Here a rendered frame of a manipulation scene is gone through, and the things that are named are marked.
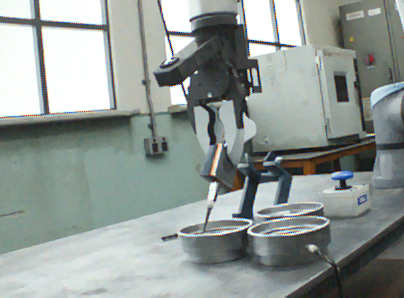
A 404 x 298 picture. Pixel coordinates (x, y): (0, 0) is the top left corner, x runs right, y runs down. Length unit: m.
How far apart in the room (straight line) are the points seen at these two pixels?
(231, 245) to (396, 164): 0.57
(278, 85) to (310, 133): 0.36
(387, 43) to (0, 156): 3.48
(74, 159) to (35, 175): 0.23
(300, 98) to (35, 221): 1.69
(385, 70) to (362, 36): 0.39
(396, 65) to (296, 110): 1.75
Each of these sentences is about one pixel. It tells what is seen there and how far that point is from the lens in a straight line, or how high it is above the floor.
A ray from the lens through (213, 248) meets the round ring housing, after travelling 0.64.
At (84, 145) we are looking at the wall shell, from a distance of 2.44.
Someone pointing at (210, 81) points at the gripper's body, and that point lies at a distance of 0.69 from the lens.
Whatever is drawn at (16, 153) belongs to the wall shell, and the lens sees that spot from 2.24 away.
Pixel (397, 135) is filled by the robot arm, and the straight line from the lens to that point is 1.12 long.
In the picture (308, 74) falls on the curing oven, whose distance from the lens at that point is 2.98.
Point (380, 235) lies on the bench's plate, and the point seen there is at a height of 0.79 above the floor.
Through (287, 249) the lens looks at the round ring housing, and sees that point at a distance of 0.59.
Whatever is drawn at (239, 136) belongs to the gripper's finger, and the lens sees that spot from 0.68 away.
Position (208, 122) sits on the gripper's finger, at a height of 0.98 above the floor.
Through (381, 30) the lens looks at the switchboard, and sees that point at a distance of 4.63.
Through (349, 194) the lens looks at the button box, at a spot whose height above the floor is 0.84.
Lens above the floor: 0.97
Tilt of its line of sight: 3 degrees down
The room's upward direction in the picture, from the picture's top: 7 degrees counter-clockwise
